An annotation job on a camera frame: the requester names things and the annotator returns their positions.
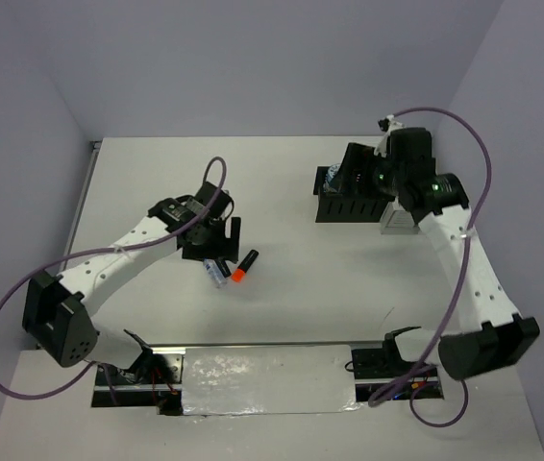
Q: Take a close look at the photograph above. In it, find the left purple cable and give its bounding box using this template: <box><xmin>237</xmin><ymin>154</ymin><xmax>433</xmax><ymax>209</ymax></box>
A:
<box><xmin>0</xmin><ymin>156</ymin><xmax>228</xmax><ymax>400</ymax></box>

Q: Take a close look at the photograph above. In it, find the pink capped highlighter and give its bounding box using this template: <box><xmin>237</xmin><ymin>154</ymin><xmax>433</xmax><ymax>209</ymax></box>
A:
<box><xmin>215</xmin><ymin>260</ymin><xmax>232</xmax><ymax>278</ymax></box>

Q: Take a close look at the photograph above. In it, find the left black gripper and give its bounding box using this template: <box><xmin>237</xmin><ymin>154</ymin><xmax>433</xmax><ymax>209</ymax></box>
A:
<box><xmin>181</xmin><ymin>215</ymin><xmax>239</xmax><ymax>262</ymax></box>

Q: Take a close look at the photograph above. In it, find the black slotted organizer box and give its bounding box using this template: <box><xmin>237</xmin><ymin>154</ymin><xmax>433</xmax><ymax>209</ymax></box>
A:
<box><xmin>313</xmin><ymin>166</ymin><xmax>388</xmax><ymax>223</ymax></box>

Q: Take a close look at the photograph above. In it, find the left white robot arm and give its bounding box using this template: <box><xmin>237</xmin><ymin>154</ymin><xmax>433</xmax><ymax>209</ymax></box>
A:
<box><xmin>22</xmin><ymin>182</ymin><xmax>241</xmax><ymax>383</ymax></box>

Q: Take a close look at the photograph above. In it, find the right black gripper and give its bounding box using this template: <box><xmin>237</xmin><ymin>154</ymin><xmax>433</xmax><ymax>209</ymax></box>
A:
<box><xmin>330</xmin><ymin>141</ymin><xmax>407</xmax><ymax>202</ymax></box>

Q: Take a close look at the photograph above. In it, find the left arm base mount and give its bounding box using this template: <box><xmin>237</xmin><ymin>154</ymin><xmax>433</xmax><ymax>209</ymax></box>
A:
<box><xmin>90</xmin><ymin>349</ymin><xmax>185</xmax><ymax>417</ymax></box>

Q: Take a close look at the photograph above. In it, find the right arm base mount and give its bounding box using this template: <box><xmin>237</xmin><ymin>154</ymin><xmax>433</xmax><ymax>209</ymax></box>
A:
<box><xmin>344</xmin><ymin>346</ymin><xmax>444</xmax><ymax>402</ymax></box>

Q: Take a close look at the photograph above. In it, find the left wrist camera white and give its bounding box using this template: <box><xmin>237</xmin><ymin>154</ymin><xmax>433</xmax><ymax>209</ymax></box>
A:
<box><xmin>147</xmin><ymin>195</ymin><xmax>204</xmax><ymax>231</ymax></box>

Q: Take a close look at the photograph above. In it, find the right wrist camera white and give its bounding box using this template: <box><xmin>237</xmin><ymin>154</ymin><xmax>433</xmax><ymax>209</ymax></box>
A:
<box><xmin>375</xmin><ymin>114</ymin><xmax>405</xmax><ymax>157</ymax></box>

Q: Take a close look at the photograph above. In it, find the white slotted organizer box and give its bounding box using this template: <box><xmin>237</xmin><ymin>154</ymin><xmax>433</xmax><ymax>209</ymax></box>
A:
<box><xmin>379</xmin><ymin>201</ymin><xmax>420</xmax><ymax>235</ymax></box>

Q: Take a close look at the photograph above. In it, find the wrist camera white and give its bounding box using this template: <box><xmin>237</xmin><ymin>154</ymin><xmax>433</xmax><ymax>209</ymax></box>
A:
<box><xmin>147</xmin><ymin>195</ymin><xmax>204</xmax><ymax>231</ymax></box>
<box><xmin>375</xmin><ymin>114</ymin><xmax>405</xmax><ymax>157</ymax></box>

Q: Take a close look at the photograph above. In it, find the orange capped highlighter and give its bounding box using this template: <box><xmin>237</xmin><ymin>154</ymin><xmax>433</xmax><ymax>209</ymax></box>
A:
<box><xmin>231</xmin><ymin>249</ymin><xmax>260</xmax><ymax>282</ymax></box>

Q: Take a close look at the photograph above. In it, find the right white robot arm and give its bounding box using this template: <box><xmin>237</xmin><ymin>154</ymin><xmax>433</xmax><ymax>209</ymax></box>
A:
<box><xmin>328</xmin><ymin>126</ymin><xmax>540</xmax><ymax>381</ymax></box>

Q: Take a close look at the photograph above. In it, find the clear blue capped pen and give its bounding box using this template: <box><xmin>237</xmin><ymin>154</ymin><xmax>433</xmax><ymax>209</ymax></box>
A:
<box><xmin>203</xmin><ymin>259</ymin><xmax>227</xmax><ymax>288</ymax></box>

